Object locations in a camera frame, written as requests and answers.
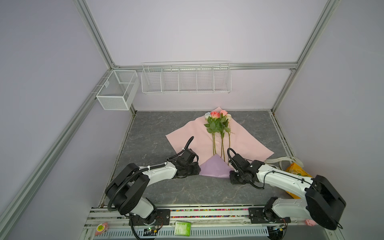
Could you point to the green small packet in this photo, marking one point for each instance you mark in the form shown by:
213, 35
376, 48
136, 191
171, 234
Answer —
182, 229

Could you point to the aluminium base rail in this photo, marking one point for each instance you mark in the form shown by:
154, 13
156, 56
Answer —
193, 214

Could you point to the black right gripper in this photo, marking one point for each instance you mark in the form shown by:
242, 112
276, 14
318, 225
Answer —
232, 179

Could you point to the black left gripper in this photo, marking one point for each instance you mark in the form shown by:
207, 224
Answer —
196, 171

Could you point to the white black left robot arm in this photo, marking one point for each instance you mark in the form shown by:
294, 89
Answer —
125, 192

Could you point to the white wire shelf basket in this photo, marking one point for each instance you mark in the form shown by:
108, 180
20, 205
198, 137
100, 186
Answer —
193, 77

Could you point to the cream fake rose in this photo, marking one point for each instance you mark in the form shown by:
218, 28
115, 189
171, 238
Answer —
228, 128

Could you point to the yellow snack bag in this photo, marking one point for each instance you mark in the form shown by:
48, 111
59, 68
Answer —
298, 184

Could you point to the cream printed ribbon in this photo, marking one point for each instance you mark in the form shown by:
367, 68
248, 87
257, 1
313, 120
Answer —
282, 159

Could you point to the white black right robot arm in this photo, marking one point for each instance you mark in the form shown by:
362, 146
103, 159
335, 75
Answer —
316, 198

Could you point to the white vented cable duct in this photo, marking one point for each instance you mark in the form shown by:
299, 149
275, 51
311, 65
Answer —
195, 233

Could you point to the white mesh box basket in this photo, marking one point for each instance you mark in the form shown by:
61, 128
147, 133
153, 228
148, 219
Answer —
118, 90

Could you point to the pink green round toy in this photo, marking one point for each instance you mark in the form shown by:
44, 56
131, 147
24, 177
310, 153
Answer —
101, 228

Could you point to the small pink pig toy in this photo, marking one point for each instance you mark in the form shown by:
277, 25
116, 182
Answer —
311, 223

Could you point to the aluminium enclosure frame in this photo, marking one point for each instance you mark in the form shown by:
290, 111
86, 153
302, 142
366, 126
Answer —
50, 63

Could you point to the pink purple wrapping paper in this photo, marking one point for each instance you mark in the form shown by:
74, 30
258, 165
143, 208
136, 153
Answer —
213, 165

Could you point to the red pink fake rose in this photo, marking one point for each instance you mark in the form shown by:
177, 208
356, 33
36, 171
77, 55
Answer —
216, 120

